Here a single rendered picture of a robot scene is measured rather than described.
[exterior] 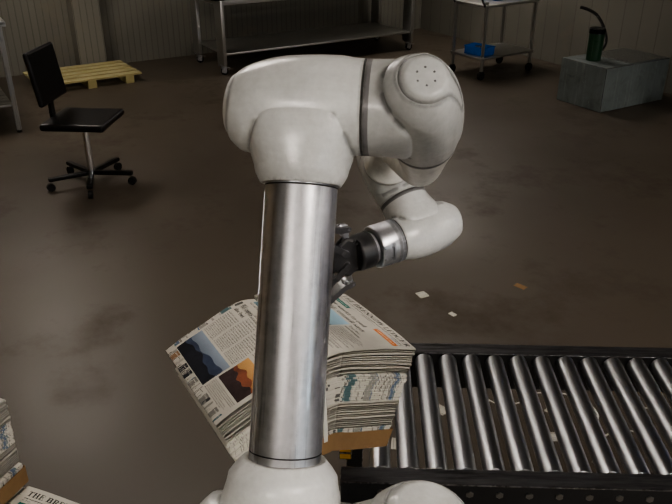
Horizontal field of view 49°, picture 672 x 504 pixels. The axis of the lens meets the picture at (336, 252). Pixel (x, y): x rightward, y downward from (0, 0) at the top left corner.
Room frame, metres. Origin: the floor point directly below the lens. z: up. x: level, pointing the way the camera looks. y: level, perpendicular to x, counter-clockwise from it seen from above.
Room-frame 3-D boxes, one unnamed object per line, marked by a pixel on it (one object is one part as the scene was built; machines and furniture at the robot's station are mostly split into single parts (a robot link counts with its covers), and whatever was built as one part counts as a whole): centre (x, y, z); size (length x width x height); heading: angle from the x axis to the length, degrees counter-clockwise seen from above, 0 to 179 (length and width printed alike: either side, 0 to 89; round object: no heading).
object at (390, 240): (1.34, -0.09, 1.32); 0.09 x 0.06 x 0.09; 29
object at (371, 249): (1.31, -0.03, 1.31); 0.09 x 0.07 x 0.08; 119
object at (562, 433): (1.46, -0.56, 0.77); 0.47 x 0.05 x 0.05; 178
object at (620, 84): (7.29, -2.68, 0.43); 0.89 x 0.71 x 0.85; 121
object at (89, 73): (7.97, 2.74, 0.05); 1.10 x 0.76 x 0.10; 121
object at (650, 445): (1.46, -0.76, 0.77); 0.47 x 0.05 x 0.05; 178
